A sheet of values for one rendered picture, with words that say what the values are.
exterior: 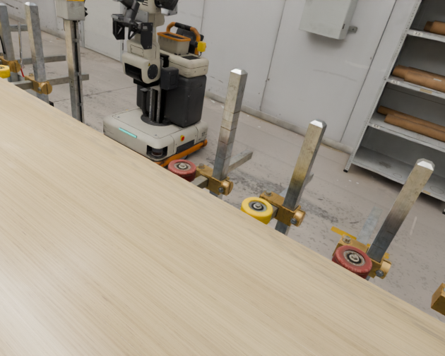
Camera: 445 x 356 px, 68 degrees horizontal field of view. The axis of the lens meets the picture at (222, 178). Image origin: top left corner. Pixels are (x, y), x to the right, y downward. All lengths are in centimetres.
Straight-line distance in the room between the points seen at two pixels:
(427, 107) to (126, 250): 312
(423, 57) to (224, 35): 205
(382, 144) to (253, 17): 189
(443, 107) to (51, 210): 319
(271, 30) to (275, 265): 331
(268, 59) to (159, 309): 346
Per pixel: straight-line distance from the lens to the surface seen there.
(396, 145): 359
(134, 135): 255
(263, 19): 387
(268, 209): 83
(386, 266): 96
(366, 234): 104
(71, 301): 62
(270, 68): 385
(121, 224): 74
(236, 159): 121
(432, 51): 342
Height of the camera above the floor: 139
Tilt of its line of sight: 32 degrees down
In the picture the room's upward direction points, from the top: 11 degrees clockwise
